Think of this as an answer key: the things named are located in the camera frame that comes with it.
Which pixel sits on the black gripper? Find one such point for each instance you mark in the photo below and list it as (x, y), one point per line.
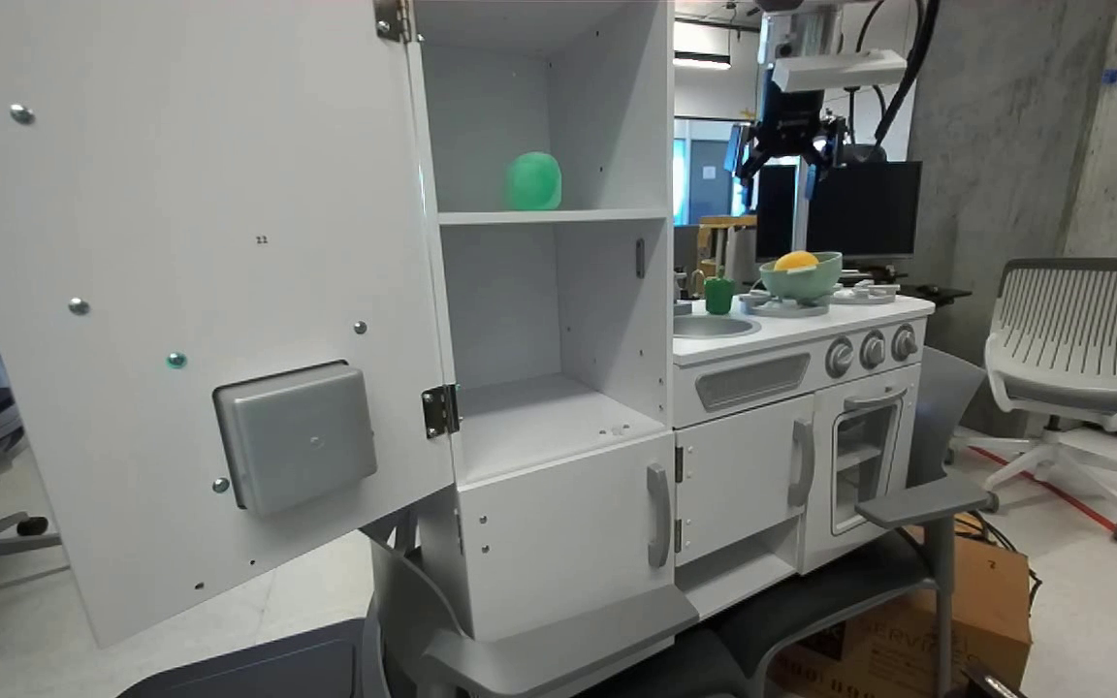
(793, 128)

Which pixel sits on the yellow toy lemon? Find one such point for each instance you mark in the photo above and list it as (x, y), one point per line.
(795, 262)

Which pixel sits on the white tall fridge door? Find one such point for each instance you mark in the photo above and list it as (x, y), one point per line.
(133, 195)

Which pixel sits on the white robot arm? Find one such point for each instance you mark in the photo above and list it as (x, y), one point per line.
(842, 72)

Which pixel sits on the white short fridge door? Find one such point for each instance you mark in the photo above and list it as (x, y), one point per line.
(559, 545)

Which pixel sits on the white metal pole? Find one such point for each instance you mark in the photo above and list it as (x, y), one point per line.
(802, 208)

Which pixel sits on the black monitor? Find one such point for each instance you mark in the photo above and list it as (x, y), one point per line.
(864, 208)

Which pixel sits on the pale green bowl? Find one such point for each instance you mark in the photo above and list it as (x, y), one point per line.
(803, 288)

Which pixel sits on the white slotted wheel plate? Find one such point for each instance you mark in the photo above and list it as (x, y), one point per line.
(767, 309)

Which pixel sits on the grey toy stove burner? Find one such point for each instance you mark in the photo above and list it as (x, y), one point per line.
(868, 292)

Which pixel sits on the green toy cup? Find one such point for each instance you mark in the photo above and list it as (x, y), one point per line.
(720, 294)

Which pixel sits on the grey stove knob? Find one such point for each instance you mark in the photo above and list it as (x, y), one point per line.
(906, 341)
(839, 358)
(869, 351)

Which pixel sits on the grey vent panel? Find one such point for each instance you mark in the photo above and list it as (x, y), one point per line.
(754, 380)

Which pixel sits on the white mesh office chair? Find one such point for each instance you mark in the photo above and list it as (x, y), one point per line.
(1076, 333)

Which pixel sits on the white sink cabinet door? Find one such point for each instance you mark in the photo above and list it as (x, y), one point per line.
(733, 487)

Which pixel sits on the white oven door with window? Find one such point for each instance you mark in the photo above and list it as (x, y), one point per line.
(820, 517)

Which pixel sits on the white toy kitchen unit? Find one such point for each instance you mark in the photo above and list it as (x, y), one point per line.
(533, 429)

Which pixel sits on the silver door hinge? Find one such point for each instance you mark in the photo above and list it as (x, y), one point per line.
(394, 18)
(441, 409)

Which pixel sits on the brown cardboard box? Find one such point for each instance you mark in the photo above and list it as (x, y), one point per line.
(990, 607)

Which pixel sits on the grey ice dispenser box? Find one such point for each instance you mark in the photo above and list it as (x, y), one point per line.
(300, 440)

